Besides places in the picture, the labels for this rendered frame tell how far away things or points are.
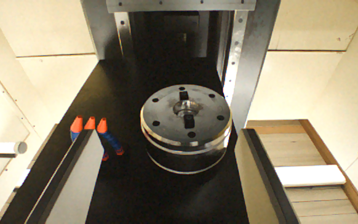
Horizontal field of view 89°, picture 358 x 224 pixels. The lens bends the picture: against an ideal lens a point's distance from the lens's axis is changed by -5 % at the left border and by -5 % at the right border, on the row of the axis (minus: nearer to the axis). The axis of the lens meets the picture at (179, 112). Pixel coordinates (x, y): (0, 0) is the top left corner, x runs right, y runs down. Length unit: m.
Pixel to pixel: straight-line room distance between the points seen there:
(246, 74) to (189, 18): 0.34
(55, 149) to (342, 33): 1.47
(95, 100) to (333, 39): 1.31
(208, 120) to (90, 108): 0.36
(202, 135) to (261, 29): 0.60
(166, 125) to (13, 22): 1.23
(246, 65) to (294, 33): 0.51
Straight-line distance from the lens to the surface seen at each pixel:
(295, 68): 1.44
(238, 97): 0.95
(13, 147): 1.15
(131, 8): 0.71
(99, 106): 0.57
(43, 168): 0.49
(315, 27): 1.36
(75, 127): 0.33
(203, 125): 0.30
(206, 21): 0.84
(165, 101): 0.35
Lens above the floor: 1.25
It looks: 41 degrees up
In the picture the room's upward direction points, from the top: 179 degrees clockwise
